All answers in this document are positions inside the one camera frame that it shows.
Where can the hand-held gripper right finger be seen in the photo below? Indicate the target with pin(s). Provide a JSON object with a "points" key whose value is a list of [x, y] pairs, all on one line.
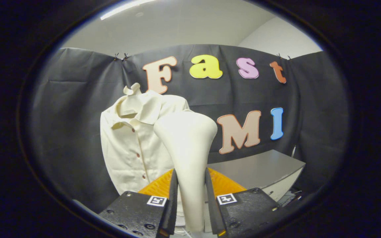
{"points": [[210, 205]]}

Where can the cream button shirt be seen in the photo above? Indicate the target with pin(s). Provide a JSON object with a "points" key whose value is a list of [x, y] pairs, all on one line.
{"points": [[127, 148]]}

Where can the white clothes hanger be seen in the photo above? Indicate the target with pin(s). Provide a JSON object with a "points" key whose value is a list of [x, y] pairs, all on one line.
{"points": [[131, 102]]}

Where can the white garment steamer wand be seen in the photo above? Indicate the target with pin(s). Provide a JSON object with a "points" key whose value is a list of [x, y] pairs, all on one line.
{"points": [[187, 148]]}

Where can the black backdrop cloth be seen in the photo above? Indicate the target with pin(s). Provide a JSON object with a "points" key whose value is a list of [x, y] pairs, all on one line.
{"points": [[78, 115]]}

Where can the white cabinet with grey top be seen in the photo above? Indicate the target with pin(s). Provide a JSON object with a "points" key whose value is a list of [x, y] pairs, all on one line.
{"points": [[260, 168]]}

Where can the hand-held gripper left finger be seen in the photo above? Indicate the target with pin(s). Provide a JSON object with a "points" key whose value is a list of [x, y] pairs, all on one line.
{"points": [[173, 205]]}

